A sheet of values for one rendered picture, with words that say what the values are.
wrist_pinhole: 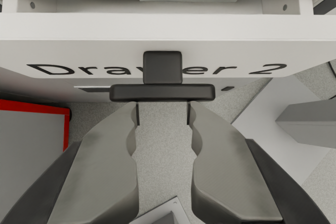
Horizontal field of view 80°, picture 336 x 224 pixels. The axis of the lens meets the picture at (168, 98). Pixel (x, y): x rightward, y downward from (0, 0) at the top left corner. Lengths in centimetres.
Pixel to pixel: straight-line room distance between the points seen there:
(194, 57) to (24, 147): 69
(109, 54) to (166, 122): 91
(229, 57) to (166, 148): 91
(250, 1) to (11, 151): 69
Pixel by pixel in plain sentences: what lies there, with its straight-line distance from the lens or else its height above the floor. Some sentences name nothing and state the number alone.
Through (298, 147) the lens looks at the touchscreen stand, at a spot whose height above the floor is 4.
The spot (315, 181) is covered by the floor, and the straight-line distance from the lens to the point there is 135.
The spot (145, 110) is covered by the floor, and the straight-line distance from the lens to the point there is 105.
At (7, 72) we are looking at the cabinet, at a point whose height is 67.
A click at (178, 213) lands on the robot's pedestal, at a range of 113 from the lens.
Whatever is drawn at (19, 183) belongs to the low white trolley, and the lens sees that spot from 79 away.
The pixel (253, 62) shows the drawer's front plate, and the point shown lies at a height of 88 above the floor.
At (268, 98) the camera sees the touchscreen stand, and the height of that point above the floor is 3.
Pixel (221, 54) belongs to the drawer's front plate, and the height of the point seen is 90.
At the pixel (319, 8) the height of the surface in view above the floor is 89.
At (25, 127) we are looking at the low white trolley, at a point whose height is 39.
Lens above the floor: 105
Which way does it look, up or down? 83 degrees down
